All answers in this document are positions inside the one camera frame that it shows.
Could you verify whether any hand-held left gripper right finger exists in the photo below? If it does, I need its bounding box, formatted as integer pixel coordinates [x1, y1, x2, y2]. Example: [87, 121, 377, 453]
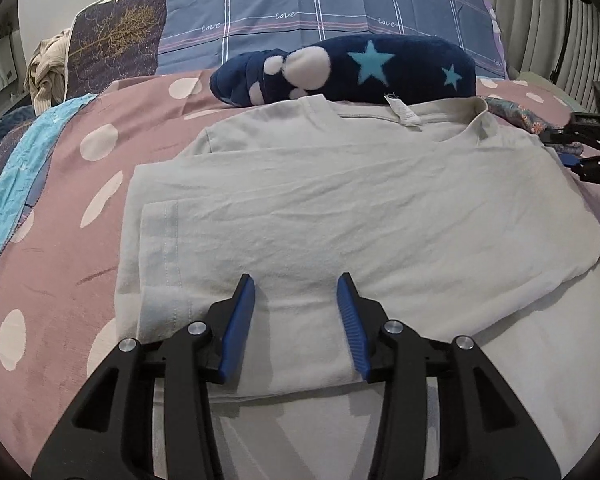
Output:
[336, 272, 563, 480]

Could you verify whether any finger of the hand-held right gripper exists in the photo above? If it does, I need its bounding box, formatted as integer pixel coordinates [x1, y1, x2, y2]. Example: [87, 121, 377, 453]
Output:
[539, 127, 600, 152]
[560, 155, 600, 184]

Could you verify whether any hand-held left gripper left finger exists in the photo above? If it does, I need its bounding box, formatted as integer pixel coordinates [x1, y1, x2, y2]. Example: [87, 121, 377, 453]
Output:
[31, 273, 257, 480]

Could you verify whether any off-white long-sleeve shirt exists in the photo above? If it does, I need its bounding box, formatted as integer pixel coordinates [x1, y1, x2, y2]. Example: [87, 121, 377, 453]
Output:
[114, 95, 600, 480]

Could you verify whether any beige clothes pile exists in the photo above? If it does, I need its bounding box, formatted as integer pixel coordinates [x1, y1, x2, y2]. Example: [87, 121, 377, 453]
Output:
[24, 27, 73, 116]

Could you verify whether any folded floral cloth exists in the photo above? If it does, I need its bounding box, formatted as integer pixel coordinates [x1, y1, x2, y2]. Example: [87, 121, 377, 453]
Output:
[485, 95, 588, 156]

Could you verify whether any green bed sheet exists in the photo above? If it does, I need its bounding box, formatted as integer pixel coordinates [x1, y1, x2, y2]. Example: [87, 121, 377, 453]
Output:
[510, 67, 596, 111]

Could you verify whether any grey curtain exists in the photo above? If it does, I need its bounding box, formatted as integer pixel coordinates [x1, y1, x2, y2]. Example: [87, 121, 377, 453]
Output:
[495, 0, 600, 111]

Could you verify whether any pink polka dot bedspread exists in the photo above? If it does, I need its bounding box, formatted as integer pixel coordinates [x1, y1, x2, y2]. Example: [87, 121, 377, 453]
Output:
[0, 67, 600, 480]

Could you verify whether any navy star fleece garment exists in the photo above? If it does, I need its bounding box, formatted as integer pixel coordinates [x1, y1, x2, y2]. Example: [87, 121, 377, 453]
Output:
[209, 35, 477, 108]

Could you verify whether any light blue blanket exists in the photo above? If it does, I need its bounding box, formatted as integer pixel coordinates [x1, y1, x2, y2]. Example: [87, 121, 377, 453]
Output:
[0, 92, 101, 321]

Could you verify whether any dark blue fuzzy blanket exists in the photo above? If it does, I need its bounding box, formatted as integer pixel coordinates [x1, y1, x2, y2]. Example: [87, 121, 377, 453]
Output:
[0, 105, 37, 158]

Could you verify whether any dark tree print pillow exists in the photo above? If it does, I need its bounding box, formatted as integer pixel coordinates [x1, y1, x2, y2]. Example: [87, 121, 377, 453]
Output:
[66, 0, 173, 100]

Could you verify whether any blue plaid pillow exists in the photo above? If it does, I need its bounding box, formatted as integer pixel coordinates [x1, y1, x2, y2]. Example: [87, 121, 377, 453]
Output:
[156, 0, 510, 81]

